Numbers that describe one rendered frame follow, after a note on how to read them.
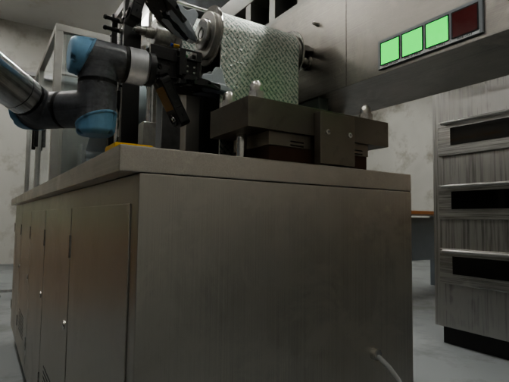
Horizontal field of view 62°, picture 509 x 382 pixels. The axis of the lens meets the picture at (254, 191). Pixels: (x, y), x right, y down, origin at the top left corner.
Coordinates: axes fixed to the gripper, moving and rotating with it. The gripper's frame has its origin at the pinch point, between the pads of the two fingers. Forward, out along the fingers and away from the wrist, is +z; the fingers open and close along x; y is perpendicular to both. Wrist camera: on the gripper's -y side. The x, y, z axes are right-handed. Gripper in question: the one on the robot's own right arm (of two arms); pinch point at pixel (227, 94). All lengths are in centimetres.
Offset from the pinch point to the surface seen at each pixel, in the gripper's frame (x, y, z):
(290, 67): -0.3, 10.4, 18.8
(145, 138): 74, 1, 4
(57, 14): 651, 300, 43
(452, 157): 71, 12, 207
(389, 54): -24.0, 8.6, 29.3
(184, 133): 8.4, -8.8, -7.2
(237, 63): -0.3, 8.1, 2.5
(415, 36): -30.9, 10.5, 29.3
